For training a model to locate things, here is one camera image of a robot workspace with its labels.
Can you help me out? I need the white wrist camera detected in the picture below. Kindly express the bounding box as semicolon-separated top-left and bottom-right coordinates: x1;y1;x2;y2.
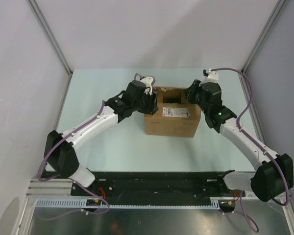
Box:
201;69;219;84
140;76;155;95

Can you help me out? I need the right aluminium frame post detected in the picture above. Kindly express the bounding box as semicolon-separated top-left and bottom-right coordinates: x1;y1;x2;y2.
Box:
240;0;289;73

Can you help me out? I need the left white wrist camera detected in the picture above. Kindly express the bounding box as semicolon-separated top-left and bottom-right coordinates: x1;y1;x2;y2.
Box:
140;76;155;95

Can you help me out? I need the grey slotted cable duct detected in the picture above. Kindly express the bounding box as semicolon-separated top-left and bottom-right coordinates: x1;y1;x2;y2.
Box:
35;197;235;210

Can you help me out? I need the white shipping label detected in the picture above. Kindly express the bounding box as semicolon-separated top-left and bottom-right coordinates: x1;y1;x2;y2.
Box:
162;107;190;118

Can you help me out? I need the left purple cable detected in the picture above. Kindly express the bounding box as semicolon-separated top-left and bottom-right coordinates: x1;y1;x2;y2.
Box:
35;72;147;221

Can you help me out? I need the brown cardboard express box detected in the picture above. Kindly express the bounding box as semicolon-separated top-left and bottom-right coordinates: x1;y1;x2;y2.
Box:
144;87;201;138

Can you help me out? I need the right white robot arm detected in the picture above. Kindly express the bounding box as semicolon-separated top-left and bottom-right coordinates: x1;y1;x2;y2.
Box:
185;80;294;206

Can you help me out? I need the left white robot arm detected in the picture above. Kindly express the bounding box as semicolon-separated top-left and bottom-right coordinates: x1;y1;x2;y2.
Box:
38;76;158;196

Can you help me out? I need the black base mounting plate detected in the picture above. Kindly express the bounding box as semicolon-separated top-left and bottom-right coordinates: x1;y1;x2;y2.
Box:
40;171;241;201

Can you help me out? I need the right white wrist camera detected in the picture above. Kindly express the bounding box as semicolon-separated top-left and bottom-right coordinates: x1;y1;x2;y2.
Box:
201;69;219;84

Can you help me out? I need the left aluminium frame post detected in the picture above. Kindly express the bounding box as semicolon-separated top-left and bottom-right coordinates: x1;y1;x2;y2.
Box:
26;0;73;75

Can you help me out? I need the aluminium frame post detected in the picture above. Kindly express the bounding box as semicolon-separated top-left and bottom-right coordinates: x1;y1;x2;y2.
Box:
240;0;289;73
26;0;73;75

